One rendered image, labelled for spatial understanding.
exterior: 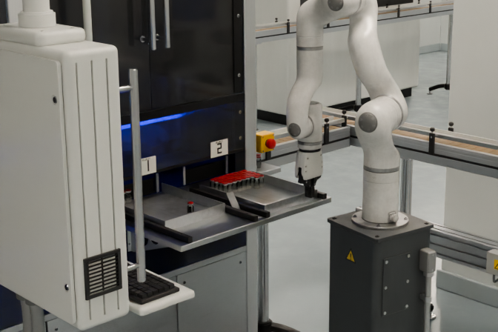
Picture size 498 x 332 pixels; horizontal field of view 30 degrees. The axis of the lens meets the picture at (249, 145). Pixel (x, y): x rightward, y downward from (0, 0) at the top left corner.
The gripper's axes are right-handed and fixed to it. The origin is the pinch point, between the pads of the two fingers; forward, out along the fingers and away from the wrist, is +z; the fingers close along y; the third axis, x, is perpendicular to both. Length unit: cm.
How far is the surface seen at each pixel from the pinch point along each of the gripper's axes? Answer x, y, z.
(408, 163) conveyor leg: -22, -87, 12
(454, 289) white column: -32, -142, 90
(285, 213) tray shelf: 0.9, 13.0, 4.6
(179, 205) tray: -29.7, 34.3, 3.9
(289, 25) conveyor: -307, -309, -4
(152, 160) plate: -39, 38, -12
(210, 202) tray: -20.3, 28.5, 2.0
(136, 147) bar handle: 15, 85, -35
